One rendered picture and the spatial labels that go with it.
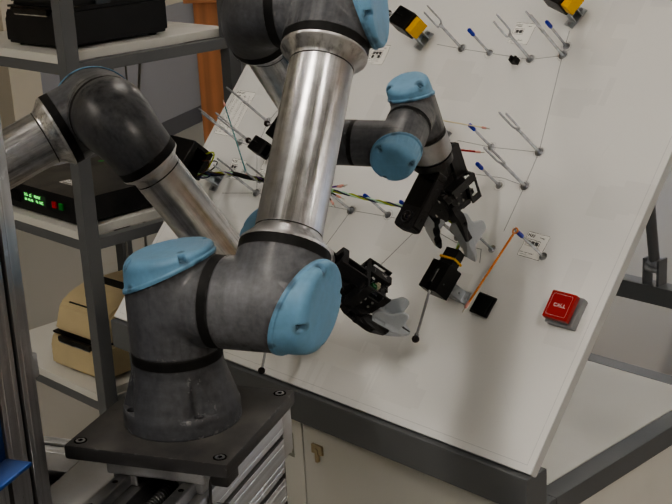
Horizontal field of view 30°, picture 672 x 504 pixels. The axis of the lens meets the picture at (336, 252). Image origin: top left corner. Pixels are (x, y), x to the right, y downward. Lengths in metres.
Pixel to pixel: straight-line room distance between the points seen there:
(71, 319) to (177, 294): 1.65
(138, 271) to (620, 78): 1.14
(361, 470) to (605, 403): 0.49
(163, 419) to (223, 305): 0.17
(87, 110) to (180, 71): 7.34
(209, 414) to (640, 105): 1.08
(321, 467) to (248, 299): 1.07
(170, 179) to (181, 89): 7.35
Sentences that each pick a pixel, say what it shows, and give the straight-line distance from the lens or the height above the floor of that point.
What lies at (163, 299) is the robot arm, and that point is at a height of 1.34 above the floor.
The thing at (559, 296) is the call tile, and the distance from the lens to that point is 2.14.
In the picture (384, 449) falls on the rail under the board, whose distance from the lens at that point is 2.29.
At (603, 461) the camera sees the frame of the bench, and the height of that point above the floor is 0.80.
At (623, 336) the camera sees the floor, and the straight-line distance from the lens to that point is 5.02.
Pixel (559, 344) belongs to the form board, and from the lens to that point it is 2.15.
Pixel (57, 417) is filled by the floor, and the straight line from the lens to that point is 4.58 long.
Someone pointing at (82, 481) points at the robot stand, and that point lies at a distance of 1.72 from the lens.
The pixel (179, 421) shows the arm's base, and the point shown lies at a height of 1.19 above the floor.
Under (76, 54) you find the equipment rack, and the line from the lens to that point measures 2.80.
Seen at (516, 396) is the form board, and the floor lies 0.96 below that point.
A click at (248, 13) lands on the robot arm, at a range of 1.68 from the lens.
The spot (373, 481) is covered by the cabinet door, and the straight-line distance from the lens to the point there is 2.41.
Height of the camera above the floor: 1.84
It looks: 18 degrees down
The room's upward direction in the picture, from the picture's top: 3 degrees counter-clockwise
